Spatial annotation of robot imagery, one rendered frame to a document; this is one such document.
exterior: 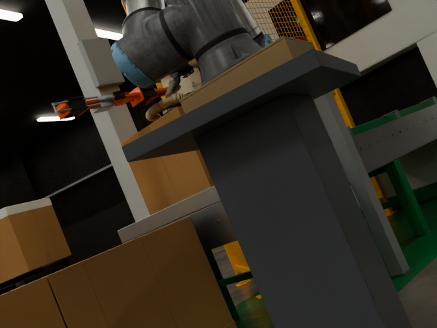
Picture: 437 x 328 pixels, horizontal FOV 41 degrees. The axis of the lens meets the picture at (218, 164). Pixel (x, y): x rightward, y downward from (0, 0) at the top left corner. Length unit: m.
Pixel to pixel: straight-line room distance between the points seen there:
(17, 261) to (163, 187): 1.46
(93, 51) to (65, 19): 0.28
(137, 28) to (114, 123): 2.00
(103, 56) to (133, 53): 2.11
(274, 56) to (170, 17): 0.33
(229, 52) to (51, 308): 0.87
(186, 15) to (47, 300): 0.87
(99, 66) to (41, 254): 1.19
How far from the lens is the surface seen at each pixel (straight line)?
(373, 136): 2.96
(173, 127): 1.29
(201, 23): 1.46
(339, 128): 2.38
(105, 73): 3.58
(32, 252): 3.64
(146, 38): 1.52
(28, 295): 1.71
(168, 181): 2.36
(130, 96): 2.35
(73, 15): 3.75
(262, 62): 1.31
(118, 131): 3.52
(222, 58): 1.42
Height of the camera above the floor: 0.53
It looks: 4 degrees up
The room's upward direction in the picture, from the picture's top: 23 degrees counter-clockwise
